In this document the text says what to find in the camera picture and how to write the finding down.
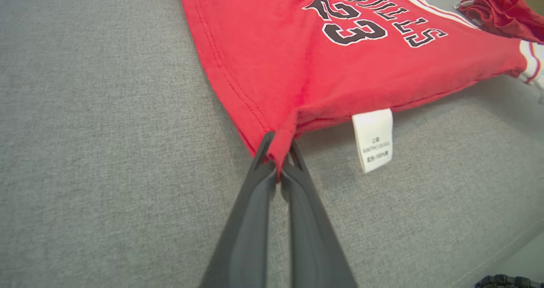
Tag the red Bulls jersey white sleeves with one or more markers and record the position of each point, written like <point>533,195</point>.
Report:
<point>297,67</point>

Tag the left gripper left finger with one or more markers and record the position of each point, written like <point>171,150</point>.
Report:
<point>246,237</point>

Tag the red garment white trim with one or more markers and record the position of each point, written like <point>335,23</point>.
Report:
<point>501,16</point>

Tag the grey fabric sofa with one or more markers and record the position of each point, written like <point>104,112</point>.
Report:
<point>106,152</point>

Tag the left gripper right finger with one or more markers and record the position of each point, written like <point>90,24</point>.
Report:
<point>314,245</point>

